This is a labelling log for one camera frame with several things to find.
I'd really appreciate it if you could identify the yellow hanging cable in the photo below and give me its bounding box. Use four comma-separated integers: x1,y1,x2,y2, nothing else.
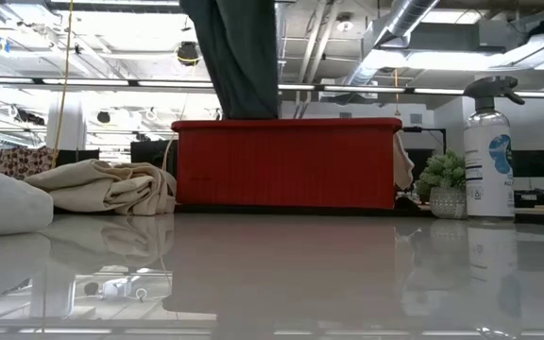
51,0,75,167

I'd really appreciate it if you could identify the small potted green plant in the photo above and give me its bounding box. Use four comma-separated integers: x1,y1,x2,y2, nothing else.
416,149,468,220

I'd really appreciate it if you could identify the long LED light bar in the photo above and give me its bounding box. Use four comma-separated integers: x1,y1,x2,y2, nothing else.
0,77,544,100

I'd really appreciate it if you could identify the cream canvas tote bag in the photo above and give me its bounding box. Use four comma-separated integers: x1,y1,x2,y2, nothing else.
25,159,178,217

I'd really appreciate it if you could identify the silver ventilation duct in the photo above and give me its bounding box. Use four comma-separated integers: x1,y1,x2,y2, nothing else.
274,0,287,86
345,0,442,87

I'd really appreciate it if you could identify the black box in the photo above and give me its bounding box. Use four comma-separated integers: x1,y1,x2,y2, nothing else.
129,139,179,179

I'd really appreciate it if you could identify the black dome camera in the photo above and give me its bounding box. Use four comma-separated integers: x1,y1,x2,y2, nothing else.
176,41,202,67

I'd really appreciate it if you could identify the brown floral patterned fabric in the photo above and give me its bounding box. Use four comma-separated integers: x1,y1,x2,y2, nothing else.
0,145,60,180

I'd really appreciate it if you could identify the black background monitor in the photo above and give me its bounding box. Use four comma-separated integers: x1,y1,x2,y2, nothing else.
512,149,544,179

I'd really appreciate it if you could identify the small white cloth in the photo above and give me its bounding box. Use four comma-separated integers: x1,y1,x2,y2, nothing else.
393,133,416,192

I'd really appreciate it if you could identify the white spray bottle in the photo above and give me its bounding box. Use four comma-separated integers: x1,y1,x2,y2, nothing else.
462,76,527,219

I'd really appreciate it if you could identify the white lace shirt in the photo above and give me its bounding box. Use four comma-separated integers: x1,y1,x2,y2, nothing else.
0,161,55,239

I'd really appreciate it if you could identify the red plastic laundry bin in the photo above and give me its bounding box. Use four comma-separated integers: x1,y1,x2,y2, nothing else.
171,117,403,211

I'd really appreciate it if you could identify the teal grey garment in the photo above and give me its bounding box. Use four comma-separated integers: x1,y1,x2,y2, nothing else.
179,0,281,121

